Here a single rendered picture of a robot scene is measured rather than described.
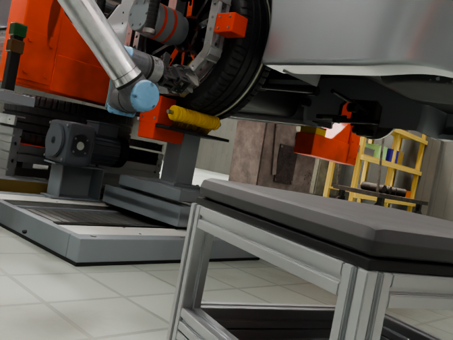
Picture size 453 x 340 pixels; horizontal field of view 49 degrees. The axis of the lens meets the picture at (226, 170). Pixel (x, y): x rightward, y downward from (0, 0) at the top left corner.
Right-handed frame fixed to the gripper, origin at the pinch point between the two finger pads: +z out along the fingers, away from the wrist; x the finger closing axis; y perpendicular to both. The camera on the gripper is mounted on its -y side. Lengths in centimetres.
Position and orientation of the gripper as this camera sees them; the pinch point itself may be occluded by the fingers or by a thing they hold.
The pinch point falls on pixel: (195, 81)
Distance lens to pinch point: 189.4
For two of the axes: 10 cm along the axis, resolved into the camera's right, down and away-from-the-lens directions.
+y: 3.8, 8.0, -4.6
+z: 6.6, 1.1, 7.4
